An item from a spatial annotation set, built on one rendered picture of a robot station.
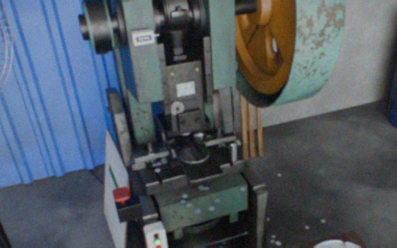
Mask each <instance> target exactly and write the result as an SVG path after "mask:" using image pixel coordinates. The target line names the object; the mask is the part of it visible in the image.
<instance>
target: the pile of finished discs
mask: <svg viewBox="0 0 397 248"><path fill-rule="evenodd" d="M342 243H343V242H341V241H340V240H330V241H326V242H323V243H320V244H318V245H317V246H315V247H314V248H361V247H360V246H357V245H355V244H353V243H349V242H346V243H343V244H342Z"/></svg>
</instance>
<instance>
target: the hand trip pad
mask: <svg viewBox="0 0 397 248"><path fill-rule="evenodd" d="M112 193H113V196H114V200H115V201H117V202H118V201H121V202H125V200H126V199H128V198H130V194H129V189H128V188H127V187H123V188H117V189H115V190H114V191H113V192H112Z"/></svg>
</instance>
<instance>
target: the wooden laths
mask: <svg viewBox="0 0 397 248"><path fill-rule="evenodd" d="M230 91H231V113H232V124H233V133H234V134H235V135H236V127H235V105H234V94H233V86H231V87H230ZM239 102H240V115H241V127H242V151H243V158H244V159H245V160H248V150H247V135H246V109H245V99H244V97H243V96H242V95H241V94H240V93H239ZM247 110H248V124H249V153H250V158H252V157H255V152H254V135H253V105H252V104H250V103H249V102H248V101H247ZM256 110H257V145H258V156H259V157H261V156H263V143H262V122H261V108H257V107H256Z"/></svg>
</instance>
